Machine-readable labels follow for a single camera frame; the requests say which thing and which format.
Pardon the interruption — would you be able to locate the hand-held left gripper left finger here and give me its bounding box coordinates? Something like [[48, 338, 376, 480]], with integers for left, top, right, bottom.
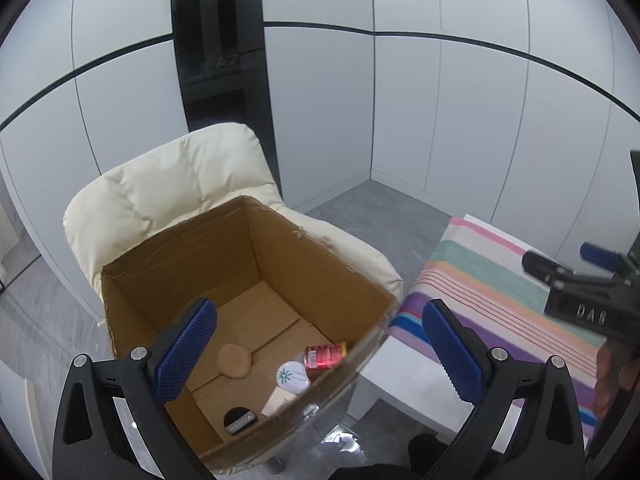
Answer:
[[52, 297, 219, 480]]

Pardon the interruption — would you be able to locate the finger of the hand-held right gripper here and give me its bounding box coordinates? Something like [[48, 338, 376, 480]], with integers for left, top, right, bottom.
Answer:
[[521, 251, 621, 291], [580, 242, 631, 273]]

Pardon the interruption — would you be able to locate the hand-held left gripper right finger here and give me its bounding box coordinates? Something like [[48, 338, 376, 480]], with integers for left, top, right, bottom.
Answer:
[[421, 299, 586, 480]]

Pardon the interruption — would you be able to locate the beige shell-shaped compact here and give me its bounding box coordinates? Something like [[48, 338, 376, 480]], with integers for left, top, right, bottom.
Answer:
[[216, 344, 253, 380]]

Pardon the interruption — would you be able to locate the black round case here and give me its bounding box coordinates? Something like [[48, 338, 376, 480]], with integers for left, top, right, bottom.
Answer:
[[223, 406, 257, 435]]

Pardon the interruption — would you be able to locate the cream carton box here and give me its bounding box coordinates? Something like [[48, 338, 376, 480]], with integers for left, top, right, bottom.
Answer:
[[260, 385, 296, 418]]

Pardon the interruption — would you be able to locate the white round jar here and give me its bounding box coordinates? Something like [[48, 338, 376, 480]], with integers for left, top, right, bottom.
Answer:
[[275, 361, 311, 392]]

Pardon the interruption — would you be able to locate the red can with yellow lid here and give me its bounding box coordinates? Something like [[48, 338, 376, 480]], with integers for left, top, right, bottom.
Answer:
[[304, 342, 348, 372]]

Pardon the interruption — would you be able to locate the brown cardboard box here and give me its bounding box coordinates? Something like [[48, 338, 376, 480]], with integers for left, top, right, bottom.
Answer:
[[100, 195, 396, 476]]

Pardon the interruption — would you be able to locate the person's right hand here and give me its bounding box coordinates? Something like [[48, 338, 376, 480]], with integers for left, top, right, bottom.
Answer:
[[594, 340, 638, 418]]

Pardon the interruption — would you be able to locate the striped colourful cloth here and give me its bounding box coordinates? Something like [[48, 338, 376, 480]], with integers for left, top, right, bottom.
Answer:
[[387, 215, 608, 441]]

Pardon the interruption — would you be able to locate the white side table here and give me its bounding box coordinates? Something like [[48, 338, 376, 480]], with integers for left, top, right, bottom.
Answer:
[[347, 215, 606, 453]]

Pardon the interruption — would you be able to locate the cream padded chair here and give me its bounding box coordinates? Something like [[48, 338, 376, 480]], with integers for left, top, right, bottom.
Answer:
[[62, 122, 405, 478]]

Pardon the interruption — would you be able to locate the black glass wall panel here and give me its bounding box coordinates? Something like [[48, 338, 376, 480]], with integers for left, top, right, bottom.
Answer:
[[170, 0, 283, 201]]

